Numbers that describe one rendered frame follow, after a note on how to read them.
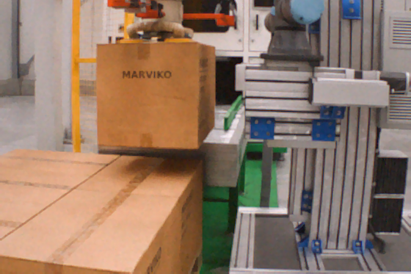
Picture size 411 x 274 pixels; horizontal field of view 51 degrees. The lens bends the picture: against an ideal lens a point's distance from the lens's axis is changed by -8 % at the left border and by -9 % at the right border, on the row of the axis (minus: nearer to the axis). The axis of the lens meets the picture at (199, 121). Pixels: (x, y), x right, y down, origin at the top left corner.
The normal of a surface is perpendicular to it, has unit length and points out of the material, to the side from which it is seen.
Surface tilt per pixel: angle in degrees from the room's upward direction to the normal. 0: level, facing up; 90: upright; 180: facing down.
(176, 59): 89
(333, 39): 90
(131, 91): 89
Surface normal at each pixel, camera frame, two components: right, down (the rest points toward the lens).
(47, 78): -0.15, 0.14
